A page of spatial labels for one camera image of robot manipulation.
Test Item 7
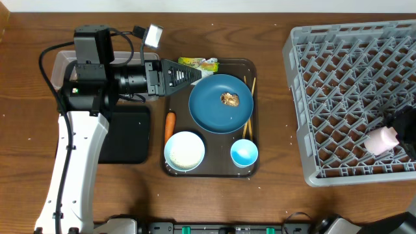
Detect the crumpled white napkin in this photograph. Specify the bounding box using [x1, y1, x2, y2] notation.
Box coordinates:
[192, 70, 214, 85]

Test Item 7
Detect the orange carrot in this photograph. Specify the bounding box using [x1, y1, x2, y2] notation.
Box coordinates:
[164, 112, 176, 144]

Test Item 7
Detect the dark blue plate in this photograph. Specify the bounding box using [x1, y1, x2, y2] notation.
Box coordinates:
[188, 74, 254, 134]

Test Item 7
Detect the light blue rice bowl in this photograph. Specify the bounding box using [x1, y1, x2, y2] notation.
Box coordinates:
[163, 131, 205, 172]

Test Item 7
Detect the black waste tray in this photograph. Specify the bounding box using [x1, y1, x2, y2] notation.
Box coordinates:
[55, 104, 152, 164]

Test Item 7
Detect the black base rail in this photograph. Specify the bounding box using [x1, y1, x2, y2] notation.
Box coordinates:
[136, 222, 311, 234]

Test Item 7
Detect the grey dishwasher rack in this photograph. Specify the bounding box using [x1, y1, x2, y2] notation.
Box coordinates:
[283, 20, 415, 187]

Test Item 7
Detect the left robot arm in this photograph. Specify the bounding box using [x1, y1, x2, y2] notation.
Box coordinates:
[34, 25, 202, 233]

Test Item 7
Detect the blue small cup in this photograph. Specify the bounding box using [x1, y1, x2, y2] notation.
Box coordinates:
[230, 139, 259, 168]

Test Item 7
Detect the yellow green snack wrapper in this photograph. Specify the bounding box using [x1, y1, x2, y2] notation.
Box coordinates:
[178, 57, 219, 72]

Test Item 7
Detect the pink small cup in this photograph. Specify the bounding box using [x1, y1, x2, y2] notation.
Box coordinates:
[364, 127, 399, 155]

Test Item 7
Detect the brown food scrap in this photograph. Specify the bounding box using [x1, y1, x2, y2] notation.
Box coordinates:
[220, 92, 240, 107]

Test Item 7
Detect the clear plastic bin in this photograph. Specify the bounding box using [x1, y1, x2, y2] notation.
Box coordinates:
[50, 51, 160, 102]

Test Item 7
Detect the brown serving tray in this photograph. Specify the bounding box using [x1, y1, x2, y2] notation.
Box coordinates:
[161, 58, 260, 178]

